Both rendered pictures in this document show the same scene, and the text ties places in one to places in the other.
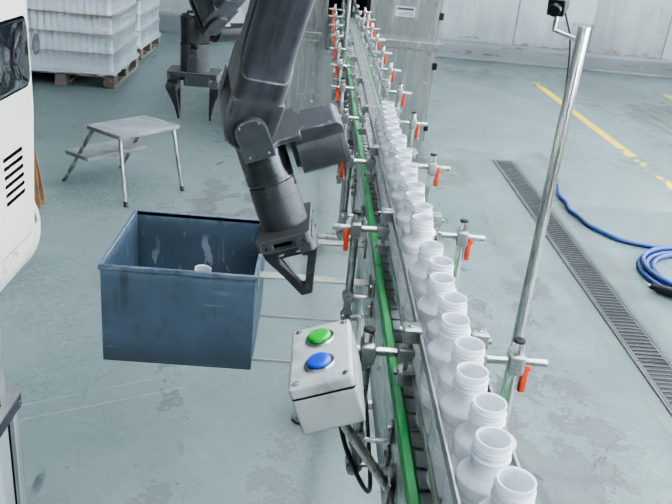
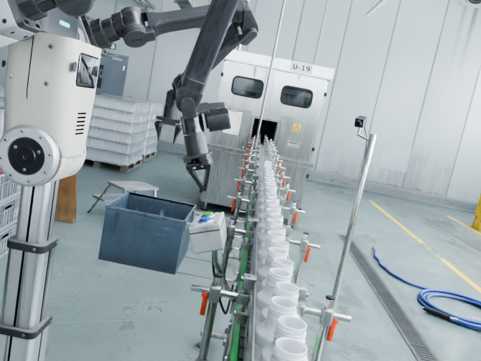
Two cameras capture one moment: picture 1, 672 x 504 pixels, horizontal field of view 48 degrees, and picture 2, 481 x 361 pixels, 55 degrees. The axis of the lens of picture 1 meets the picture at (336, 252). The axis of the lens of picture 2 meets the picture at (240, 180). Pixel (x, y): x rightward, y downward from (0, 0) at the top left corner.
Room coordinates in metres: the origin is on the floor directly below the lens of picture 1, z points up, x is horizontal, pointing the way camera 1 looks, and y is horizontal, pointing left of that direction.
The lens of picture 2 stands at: (-0.36, -0.14, 1.41)
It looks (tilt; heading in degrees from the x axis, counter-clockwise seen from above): 9 degrees down; 4
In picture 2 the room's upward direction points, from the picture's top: 11 degrees clockwise
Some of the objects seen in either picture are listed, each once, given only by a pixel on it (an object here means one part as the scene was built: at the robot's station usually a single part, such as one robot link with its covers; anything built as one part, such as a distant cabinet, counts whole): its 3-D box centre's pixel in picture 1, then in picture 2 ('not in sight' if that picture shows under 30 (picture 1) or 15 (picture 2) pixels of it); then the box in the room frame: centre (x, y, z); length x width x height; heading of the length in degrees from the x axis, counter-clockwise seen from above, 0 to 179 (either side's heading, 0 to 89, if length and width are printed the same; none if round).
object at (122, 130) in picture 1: (122, 153); (124, 200); (4.39, 1.36, 0.21); 0.61 x 0.47 x 0.41; 56
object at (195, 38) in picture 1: (198, 28); (174, 98); (1.50, 0.31, 1.39); 0.07 x 0.06 x 0.07; 133
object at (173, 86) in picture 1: (185, 95); (163, 130); (1.49, 0.33, 1.26); 0.07 x 0.07 x 0.09; 3
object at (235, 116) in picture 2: not in sight; (232, 122); (5.55, 0.49, 1.22); 0.23 x 0.03 x 0.32; 93
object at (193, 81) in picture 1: (203, 97); (172, 131); (1.50, 0.30, 1.26); 0.07 x 0.07 x 0.09; 3
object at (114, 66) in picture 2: not in sight; (101, 95); (10.83, 4.35, 1.05); 1.00 x 0.10 x 2.10; 93
